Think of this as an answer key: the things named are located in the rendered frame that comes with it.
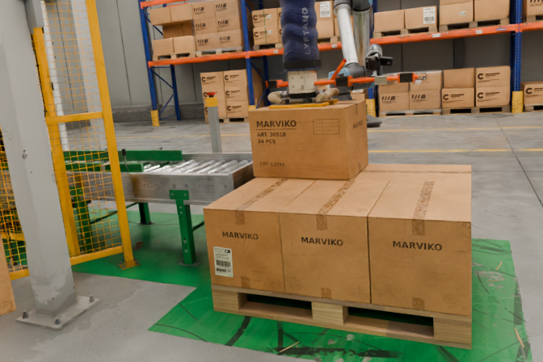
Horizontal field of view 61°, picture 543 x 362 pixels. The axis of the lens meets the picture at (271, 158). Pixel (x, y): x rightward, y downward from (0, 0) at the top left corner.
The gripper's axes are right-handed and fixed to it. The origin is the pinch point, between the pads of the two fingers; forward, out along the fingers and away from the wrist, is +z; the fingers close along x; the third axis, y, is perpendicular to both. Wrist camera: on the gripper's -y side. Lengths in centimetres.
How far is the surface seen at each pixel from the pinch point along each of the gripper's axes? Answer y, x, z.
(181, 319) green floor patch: 102, -79, 107
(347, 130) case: 18.0, -22.9, 26.2
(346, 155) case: 20, -35, 31
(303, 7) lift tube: 37, 37, -11
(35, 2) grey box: 155, 71, 49
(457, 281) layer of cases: -26, -54, 107
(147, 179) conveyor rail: 146, -44, 27
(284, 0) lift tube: 48, 42, -13
